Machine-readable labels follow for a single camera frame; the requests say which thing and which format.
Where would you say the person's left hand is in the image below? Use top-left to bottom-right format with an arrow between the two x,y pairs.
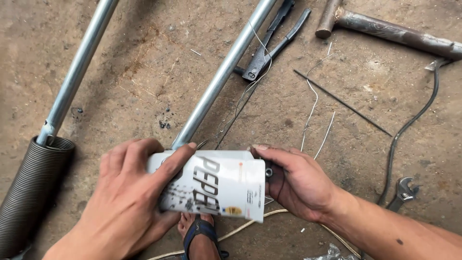
85,138 -> 198,259

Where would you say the person's right hand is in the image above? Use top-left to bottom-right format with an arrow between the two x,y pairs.
251,144 -> 349,223

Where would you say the white printed plastic sheet roll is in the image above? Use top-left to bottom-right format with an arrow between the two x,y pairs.
146,150 -> 266,223

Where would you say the clear plastic bag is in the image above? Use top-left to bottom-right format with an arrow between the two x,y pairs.
303,243 -> 359,260

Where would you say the blue black sandal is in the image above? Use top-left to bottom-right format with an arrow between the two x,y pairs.
180,215 -> 230,260

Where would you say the dark coil spring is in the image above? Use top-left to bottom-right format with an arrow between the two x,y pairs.
0,135 -> 76,259

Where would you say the thin dark steel rod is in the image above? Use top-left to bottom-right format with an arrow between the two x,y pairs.
293,69 -> 393,137

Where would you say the person's foot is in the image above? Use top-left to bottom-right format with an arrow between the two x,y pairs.
177,212 -> 223,260

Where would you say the silver adjustable wrench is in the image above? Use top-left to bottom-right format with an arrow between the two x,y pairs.
385,176 -> 421,214

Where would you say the black hand riveter tool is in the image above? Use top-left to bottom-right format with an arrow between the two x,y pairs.
233,0 -> 312,82

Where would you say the plain galvanized steel pipe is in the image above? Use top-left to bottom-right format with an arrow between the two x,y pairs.
170,0 -> 278,151

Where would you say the rusty welded steel bar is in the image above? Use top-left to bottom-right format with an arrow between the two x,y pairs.
315,0 -> 462,61

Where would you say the straight white wire piece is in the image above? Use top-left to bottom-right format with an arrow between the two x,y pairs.
313,111 -> 336,160

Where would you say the white cord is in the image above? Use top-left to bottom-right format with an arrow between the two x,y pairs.
146,208 -> 362,260

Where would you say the wavy white wire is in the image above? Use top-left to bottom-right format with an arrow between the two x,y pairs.
300,53 -> 335,152

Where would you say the thin dark wire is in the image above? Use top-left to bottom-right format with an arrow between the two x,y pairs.
214,80 -> 260,151

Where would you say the black cable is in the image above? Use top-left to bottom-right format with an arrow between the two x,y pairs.
377,61 -> 441,207

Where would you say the galvanized pipe with end bracket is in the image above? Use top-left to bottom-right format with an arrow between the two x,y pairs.
36,0 -> 120,147

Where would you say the long curved thin steel wire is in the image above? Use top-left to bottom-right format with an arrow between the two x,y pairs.
197,20 -> 273,149

